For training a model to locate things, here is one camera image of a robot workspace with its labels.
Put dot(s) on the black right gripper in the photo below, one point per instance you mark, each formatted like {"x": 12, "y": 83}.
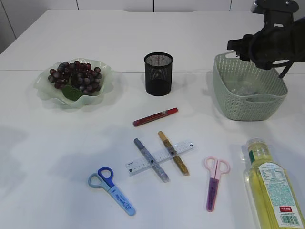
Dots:
{"x": 273, "y": 47}

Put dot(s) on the pink purple safety scissors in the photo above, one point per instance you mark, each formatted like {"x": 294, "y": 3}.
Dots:
{"x": 216, "y": 168}

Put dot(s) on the purple artificial grape bunch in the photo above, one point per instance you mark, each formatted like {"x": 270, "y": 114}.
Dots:
{"x": 76, "y": 79}

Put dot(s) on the clear plastic ruler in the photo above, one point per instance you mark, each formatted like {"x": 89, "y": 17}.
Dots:
{"x": 141, "y": 164}

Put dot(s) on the blue safety scissors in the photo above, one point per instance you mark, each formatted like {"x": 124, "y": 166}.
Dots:
{"x": 98, "y": 180}

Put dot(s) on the green woven plastic basket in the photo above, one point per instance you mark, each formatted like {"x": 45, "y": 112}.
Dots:
{"x": 256, "y": 107}

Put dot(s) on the red marker pen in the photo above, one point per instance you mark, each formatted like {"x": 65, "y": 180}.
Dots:
{"x": 154, "y": 117}

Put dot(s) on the yellow drink bottle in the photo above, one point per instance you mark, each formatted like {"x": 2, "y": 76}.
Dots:
{"x": 270, "y": 192}

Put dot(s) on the silver glitter pen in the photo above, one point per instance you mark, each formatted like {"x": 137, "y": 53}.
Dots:
{"x": 148, "y": 156}

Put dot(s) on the black mesh pen holder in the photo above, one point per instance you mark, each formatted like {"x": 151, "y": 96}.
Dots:
{"x": 158, "y": 73}

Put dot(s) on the pale green wavy plate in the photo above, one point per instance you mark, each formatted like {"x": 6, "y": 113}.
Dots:
{"x": 47, "y": 89}

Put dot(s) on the clear plastic sheet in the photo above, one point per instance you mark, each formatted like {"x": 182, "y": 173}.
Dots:
{"x": 242, "y": 88}

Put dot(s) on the gold glitter pen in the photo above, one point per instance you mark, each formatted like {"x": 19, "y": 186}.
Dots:
{"x": 182, "y": 167}

